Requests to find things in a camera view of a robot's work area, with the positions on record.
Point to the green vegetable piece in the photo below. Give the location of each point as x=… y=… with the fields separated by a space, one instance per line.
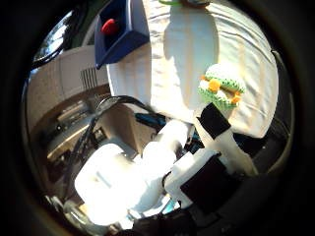
x=169 y=2

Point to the green white crochet toy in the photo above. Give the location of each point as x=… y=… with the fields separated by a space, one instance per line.
x=221 y=87

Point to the teal metal frame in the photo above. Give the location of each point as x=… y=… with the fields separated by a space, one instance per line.
x=149 y=118

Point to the red tomato plush toy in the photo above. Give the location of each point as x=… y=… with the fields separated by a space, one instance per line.
x=110 y=27

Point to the blue plastic container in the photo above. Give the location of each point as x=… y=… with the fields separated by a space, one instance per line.
x=134 y=36

